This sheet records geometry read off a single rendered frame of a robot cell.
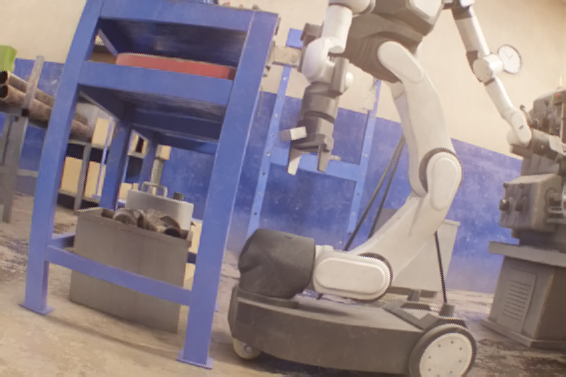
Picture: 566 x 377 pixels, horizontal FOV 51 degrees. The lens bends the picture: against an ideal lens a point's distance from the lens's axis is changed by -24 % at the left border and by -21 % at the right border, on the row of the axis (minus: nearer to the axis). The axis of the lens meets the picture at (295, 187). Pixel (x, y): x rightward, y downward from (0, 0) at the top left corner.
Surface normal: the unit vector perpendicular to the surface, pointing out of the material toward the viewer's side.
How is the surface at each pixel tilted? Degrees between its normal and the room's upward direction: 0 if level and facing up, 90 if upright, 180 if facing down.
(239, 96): 90
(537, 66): 90
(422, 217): 115
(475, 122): 90
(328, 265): 90
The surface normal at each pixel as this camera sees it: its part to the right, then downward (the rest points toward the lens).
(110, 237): 0.13, 0.00
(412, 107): 0.18, 0.41
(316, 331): -0.15, -0.07
